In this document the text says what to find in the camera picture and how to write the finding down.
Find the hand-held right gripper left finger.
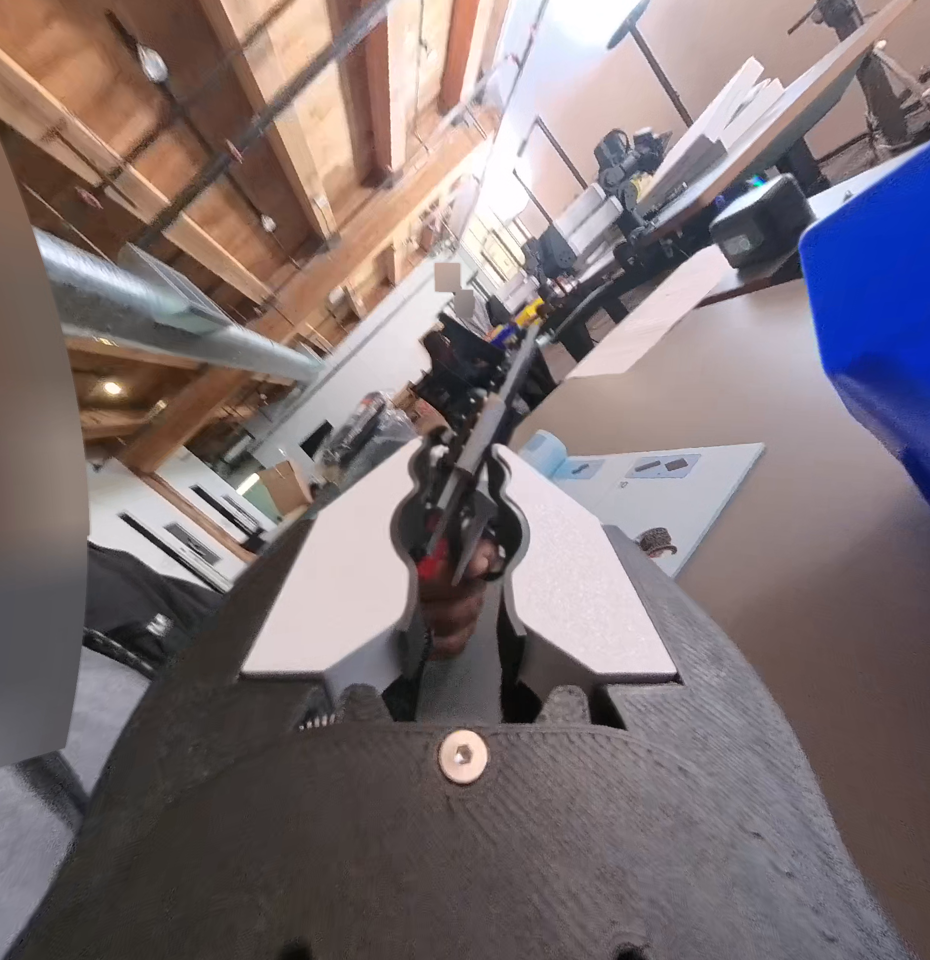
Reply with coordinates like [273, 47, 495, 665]
[240, 431, 437, 697]

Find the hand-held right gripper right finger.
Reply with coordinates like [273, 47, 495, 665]
[493, 442, 679, 685]

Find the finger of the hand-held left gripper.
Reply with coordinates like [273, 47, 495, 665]
[451, 513, 488, 588]

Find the grey red brick model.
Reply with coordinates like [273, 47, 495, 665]
[414, 322, 546, 586]

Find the blue plastic bin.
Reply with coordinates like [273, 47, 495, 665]
[798, 133, 930, 520]

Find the grey adjoining desk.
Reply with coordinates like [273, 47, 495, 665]
[697, 161, 878, 305]

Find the wooden robot desk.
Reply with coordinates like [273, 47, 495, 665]
[637, 0, 919, 241]

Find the plastic wrapped bundle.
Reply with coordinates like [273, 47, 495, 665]
[326, 390, 421, 468]

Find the cardboard box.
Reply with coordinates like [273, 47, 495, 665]
[258, 459, 313, 520]

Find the black office chair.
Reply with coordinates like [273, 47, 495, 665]
[435, 311, 511, 410]

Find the brick instruction booklet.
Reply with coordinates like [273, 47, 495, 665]
[521, 431, 767, 580]

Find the white paper sheet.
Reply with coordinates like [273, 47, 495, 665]
[566, 243, 730, 376]

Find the stack of white flat boxes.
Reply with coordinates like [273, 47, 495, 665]
[645, 56, 787, 200]

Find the black floor lamp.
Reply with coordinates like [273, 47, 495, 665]
[606, 0, 694, 127]

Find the silver air duct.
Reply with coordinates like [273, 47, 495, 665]
[33, 228, 325, 378]

